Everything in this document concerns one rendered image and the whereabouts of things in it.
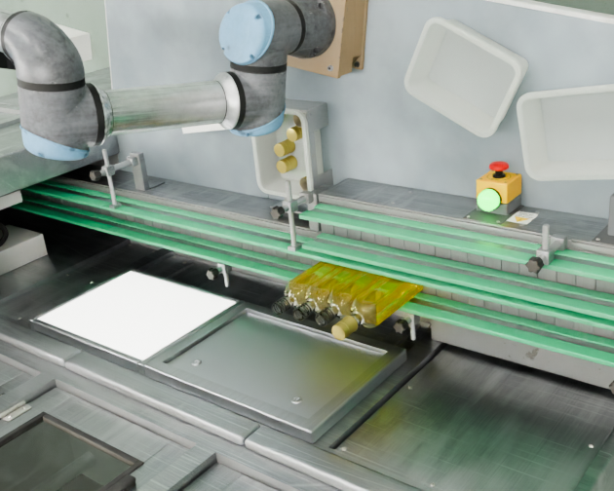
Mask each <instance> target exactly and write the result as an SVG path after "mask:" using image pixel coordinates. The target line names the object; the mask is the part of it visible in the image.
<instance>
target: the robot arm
mask: <svg viewBox="0 0 614 491"><path fill-rule="evenodd" d="M335 29H336V19H335V13H334V10H333V8H332V5H331V3H330V2H329V0H249V1H247V2H244V3H241V4H238V5H235V6H234V7H232V8H231V9H230V10H229V11H228V12H227V13H226V14H225V16H224V18H223V19H222V22H221V25H220V28H219V43H220V47H221V49H222V50H224V54H225V56H226V57H227V58H228V59H229V60H230V71H228V72H220V73H218V74H217V75H216V77H215V78H214V80H213V81H205V82H193V83H182V84H170V85H160V86H148V87H136V88H125V89H114V90H103V91H102V90H101V89H100V88H98V87H97V86H96V85H95V84H93V83H86V82H85V69H84V64H83V60H82V59H81V56H80V54H79V52H78V50H77V48H76V47H75V45H74V44H73V42H72V41H71V40H70V38H69V37H68V36H67V35H66V34H65V33H64V31H63V30H62V29H61V28H59V27H58V26H57V25H56V24H55V23H54V22H52V21H51V20H50V19H48V18H46V17H44V16H42V15H40V14H37V13H34V12H30V11H17V12H14V13H13V12H10V11H6V10H3V9H0V68H5V69H13V70H16V73H17V81H18V94H19V115H20V125H19V127H20V129H21V134H22V141H23V145H24V147H25V148H26V149H27V150H28V151H29V152H30V153H32V154H34V155H36V156H39V157H42V158H46V159H52V160H60V161H75V160H81V159H83V158H86V157H88V155H89V152H90V147H92V146H99V145H102V144H103V142H104V141H105V139H106V138H107V137H108V136H111V135H119V134H128V133H136V132H152V131H160V130H168V129H177V128H186V127H194V126H201V125H210V124H220V125H221V126H222V127H223V128H224V129H226V130H229V131H230V132H231V133H233V134H235V135H238V136H262V135H265V134H269V133H271V132H275V131H276V130H277V129H279V128H280V126H281V125H282V123H283V121H284V114H285V110H286V103H285V101H286V82H287V63H288V56H291V57H297V58H302V59H307V58H312V57H318V56H320V55H322V54H323V53H324V52H325V51H326V50H327V49H328V48H329V46H330V45H331V43H332V41H333V38H334V35H335Z"/></svg>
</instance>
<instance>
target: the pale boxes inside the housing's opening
mask: <svg viewBox="0 0 614 491"><path fill-rule="evenodd" d="M21 202H22V196H21V192H20V190H18V191H16V192H14V193H11V194H8V195H5V196H3V197H0V210H1V209H3V208H8V207H10V206H13V205H15V204H18V203H21ZM5 227H6V228H7V229H8V232H9V236H8V239H7V241H6V242H5V243H3V244H2V245H1V246H0V276H1V275H3V274H6V273H8V272H10V271H12V270H15V269H17V268H18V267H20V266H22V265H25V264H27V263H29V262H31V261H34V260H36V259H38V258H40V257H43V256H45V255H47V254H48V252H47V249H46V245H45V241H44V237H43V234H40V233H37V232H33V231H30V230H27V229H23V228H20V227H17V226H14V225H10V224H9V225H6V226H5ZM2 236H3V233H2V231H1V230H0V239H1V238H2Z"/></svg>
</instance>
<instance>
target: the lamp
mask: <svg viewBox="0 0 614 491"><path fill-rule="evenodd" d="M501 201H502V199H501V195H500V193H499V192H498V191H497V190H496V189H494V188H486V189H484V190H483V191H482V192H481V193H480V194H479V195H478V204H479V206H480V208H482V209H483V210H486V211H492V210H494V209H496V208H498V207H499V206H500V204H501Z"/></svg>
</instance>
